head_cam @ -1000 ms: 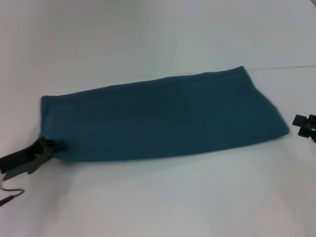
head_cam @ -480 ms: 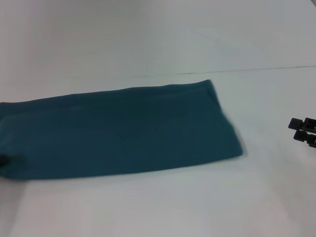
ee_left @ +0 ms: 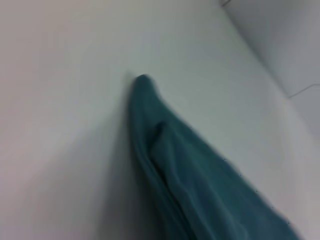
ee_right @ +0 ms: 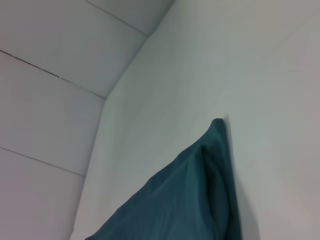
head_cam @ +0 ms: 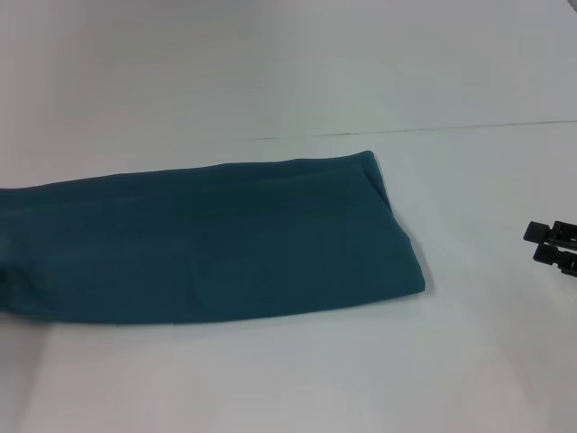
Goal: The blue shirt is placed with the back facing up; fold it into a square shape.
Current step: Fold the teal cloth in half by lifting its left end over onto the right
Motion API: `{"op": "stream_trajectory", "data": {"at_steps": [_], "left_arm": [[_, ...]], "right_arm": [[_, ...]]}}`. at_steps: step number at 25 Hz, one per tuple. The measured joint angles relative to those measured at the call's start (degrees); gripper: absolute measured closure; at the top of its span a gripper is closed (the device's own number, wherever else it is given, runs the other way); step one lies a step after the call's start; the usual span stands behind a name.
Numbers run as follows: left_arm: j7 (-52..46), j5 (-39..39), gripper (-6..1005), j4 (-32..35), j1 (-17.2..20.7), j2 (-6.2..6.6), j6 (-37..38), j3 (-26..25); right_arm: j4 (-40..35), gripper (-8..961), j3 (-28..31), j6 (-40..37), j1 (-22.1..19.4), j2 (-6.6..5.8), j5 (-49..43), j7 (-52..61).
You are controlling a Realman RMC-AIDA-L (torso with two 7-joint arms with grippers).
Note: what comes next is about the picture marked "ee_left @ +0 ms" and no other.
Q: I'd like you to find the teal blue t-shirt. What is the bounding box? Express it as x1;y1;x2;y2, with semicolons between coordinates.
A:
128;73;305;240

